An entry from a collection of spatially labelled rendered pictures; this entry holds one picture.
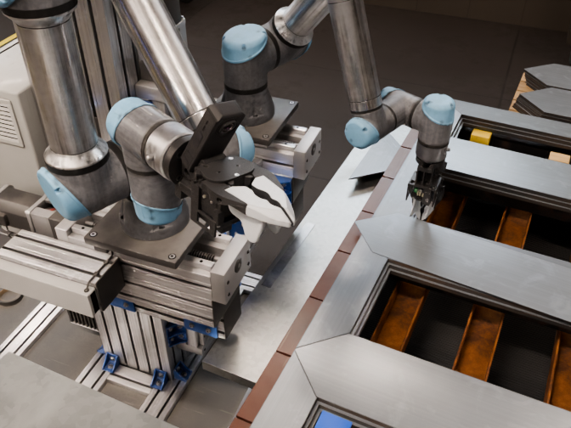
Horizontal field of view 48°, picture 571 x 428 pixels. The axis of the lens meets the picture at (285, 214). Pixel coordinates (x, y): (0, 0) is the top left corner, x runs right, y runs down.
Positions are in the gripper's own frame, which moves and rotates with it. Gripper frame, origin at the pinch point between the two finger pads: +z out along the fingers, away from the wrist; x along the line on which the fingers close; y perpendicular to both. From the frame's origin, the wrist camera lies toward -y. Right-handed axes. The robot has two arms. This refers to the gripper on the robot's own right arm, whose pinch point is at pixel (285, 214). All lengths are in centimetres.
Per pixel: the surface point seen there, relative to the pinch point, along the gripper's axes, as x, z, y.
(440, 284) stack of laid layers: -70, -11, 54
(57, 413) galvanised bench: 21, -24, 44
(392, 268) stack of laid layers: -66, -23, 55
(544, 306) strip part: -79, 10, 50
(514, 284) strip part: -80, 2, 50
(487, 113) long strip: -144, -48, 42
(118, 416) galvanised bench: 13.9, -17.4, 42.9
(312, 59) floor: -268, -243, 111
